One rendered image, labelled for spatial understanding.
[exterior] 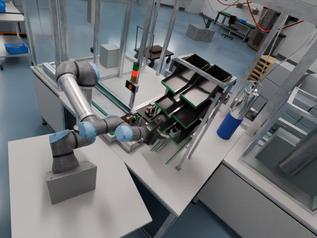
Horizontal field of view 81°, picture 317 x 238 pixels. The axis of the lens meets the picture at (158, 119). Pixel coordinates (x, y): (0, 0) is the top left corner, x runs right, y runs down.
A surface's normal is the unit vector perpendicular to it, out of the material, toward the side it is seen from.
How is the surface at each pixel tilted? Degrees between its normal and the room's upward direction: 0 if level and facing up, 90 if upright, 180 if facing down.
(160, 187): 0
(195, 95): 25
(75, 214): 0
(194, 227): 0
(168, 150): 45
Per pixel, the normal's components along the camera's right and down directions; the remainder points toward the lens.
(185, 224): 0.25, -0.74
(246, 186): -0.63, 0.36
